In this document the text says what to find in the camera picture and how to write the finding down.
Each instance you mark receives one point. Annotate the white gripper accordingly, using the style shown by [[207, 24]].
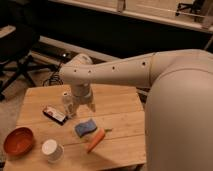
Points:
[[82, 94]]

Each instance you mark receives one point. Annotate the orange chili pepper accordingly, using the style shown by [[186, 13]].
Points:
[[99, 136]]

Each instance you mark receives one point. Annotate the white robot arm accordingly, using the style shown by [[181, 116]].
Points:
[[179, 105]]

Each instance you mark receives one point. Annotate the blue sponge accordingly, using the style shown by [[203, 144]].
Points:
[[85, 128]]

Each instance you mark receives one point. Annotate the black and white snack packet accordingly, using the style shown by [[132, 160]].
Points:
[[55, 115]]

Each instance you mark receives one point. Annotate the white paper cup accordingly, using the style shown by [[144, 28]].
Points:
[[52, 150]]

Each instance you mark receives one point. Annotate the orange bowl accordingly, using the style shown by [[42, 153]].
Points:
[[19, 141]]

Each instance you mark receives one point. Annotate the black office chair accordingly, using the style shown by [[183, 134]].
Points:
[[15, 57]]

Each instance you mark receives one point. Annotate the black chair base background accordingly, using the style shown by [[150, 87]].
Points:
[[196, 8]]

